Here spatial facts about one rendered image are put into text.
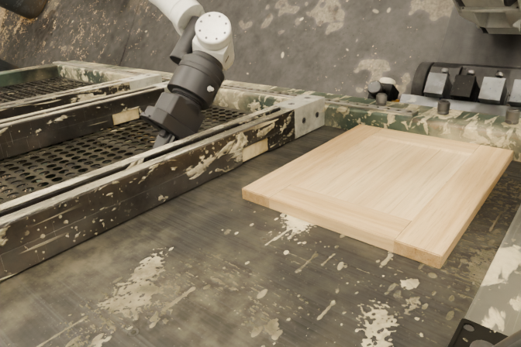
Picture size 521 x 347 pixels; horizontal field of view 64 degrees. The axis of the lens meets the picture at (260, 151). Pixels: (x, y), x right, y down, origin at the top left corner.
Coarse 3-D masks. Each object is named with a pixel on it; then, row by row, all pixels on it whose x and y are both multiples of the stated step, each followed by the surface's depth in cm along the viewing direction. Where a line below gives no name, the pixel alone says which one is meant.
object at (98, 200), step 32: (320, 96) 100; (224, 128) 80; (256, 128) 82; (288, 128) 90; (128, 160) 66; (160, 160) 65; (192, 160) 70; (224, 160) 76; (64, 192) 58; (96, 192) 57; (128, 192) 61; (160, 192) 66; (0, 224) 49; (32, 224) 51; (64, 224) 55; (96, 224) 58; (0, 256) 49; (32, 256) 52
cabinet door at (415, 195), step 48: (336, 144) 84; (384, 144) 84; (432, 144) 82; (288, 192) 65; (336, 192) 65; (384, 192) 64; (432, 192) 63; (480, 192) 62; (384, 240) 52; (432, 240) 51
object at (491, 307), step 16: (512, 224) 50; (512, 240) 47; (496, 256) 44; (512, 256) 44; (496, 272) 42; (512, 272) 42; (480, 288) 40; (496, 288) 40; (512, 288) 39; (480, 304) 38; (496, 304) 38; (512, 304) 37; (480, 320) 36; (496, 320) 36; (512, 320) 36
